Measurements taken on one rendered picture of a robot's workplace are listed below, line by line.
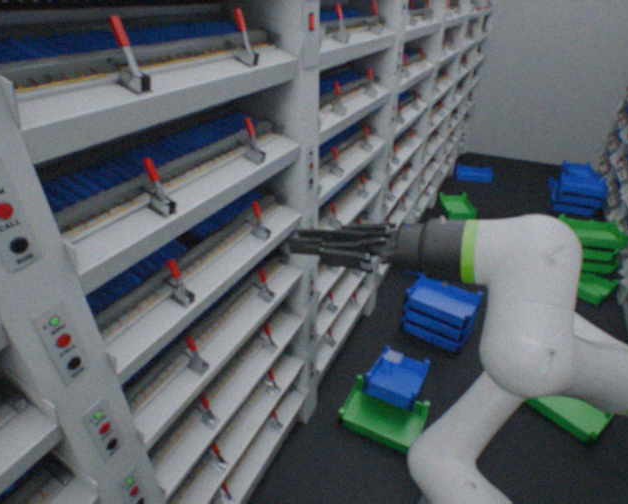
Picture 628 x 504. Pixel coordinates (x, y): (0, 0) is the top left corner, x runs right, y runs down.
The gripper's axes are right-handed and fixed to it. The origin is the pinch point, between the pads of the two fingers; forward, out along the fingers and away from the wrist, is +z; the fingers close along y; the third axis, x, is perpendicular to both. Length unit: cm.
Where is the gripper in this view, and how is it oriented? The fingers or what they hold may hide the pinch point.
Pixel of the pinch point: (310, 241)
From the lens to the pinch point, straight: 71.3
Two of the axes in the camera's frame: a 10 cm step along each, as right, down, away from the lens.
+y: 4.5, -4.8, 7.5
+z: -8.7, -0.7, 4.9
